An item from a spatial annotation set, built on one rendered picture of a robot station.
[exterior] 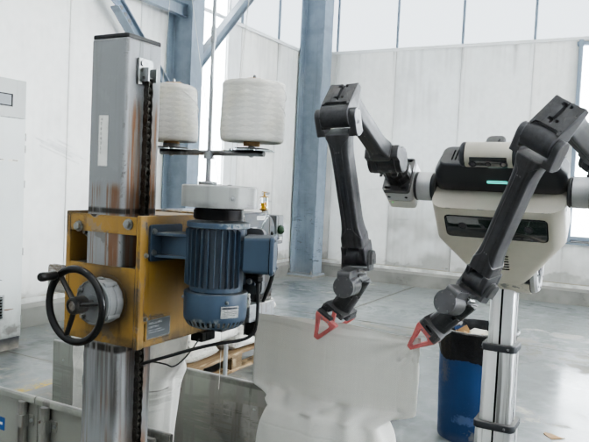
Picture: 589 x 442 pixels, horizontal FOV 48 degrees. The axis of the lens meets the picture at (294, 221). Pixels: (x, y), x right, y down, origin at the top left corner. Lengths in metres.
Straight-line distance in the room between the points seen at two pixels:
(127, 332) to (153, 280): 0.14
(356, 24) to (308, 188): 2.68
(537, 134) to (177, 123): 0.90
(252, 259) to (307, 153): 9.08
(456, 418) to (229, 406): 1.89
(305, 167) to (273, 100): 8.93
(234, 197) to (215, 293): 0.22
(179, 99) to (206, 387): 1.12
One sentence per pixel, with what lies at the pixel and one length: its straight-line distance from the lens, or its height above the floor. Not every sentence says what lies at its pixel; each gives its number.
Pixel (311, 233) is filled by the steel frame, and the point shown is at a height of 0.68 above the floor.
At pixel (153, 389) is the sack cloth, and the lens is 2.11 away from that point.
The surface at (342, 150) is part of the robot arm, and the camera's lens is 1.64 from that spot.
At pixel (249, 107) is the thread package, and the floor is 1.61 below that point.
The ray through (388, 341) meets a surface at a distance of 1.75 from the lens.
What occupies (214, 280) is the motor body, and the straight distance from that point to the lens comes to 1.52.
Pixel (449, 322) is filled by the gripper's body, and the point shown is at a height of 1.11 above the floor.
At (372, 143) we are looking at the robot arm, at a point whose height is 1.55.
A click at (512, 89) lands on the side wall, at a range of 9.89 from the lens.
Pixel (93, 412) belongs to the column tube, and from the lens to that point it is 1.73.
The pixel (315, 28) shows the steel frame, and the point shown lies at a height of 3.93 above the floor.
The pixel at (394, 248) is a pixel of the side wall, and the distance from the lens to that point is 10.24.
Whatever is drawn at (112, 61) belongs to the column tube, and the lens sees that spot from 1.64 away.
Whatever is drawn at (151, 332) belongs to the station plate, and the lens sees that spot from 1.62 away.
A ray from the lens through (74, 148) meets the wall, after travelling 6.91.
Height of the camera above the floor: 1.42
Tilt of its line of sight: 3 degrees down
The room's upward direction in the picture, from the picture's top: 3 degrees clockwise
